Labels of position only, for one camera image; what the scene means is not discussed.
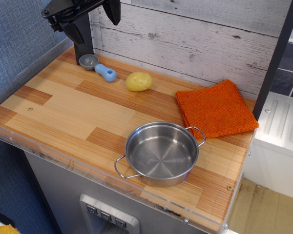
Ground dark grey left post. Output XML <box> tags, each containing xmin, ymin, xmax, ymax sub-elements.
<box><xmin>74</xmin><ymin>13</ymin><xmax>94</xmax><ymax>65</ymax></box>

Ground yellow object at bottom left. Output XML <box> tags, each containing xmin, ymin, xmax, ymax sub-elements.
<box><xmin>0</xmin><ymin>225</ymin><xmax>20</xmax><ymax>234</ymax></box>

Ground grey dispenser panel with buttons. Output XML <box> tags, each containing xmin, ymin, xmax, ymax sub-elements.
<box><xmin>80</xmin><ymin>194</ymin><xmax>140</xmax><ymax>234</ymax></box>

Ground grey and blue toy scoop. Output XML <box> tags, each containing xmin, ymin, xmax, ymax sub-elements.
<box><xmin>79</xmin><ymin>54</ymin><xmax>117</xmax><ymax>82</ymax></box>

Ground orange knitted cloth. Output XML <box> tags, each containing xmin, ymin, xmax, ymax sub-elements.
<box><xmin>175</xmin><ymin>79</ymin><xmax>259</xmax><ymax>138</ymax></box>

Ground yellow toy potato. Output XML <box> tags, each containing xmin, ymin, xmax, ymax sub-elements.
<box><xmin>126</xmin><ymin>72</ymin><xmax>152</xmax><ymax>92</ymax></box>

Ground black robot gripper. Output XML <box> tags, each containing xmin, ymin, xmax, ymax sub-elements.
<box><xmin>41</xmin><ymin>0</ymin><xmax>121</xmax><ymax>45</ymax></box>

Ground clear acrylic table edge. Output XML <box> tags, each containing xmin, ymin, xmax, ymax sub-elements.
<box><xmin>0</xmin><ymin>127</ymin><xmax>229</xmax><ymax>234</ymax></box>

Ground dark grey post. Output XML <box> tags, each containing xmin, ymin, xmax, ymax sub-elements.
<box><xmin>74</xmin><ymin>13</ymin><xmax>94</xmax><ymax>65</ymax></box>
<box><xmin>252</xmin><ymin>0</ymin><xmax>293</xmax><ymax>120</ymax></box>

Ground stainless steel pot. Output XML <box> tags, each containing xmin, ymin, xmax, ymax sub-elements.
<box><xmin>116</xmin><ymin>121</ymin><xmax>206</xmax><ymax>187</ymax></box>

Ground white ribbed sink drainboard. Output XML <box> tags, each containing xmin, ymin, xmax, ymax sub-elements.
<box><xmin>254</xmin><ymin>92</ymin><xmax>293</xmax><ymax>152</ymax></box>

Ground dark grey right post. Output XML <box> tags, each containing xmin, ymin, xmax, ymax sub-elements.
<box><xmin>252</xmin><ymin>0</ymin><xmax>293</xmax><ymax>120</ymax></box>

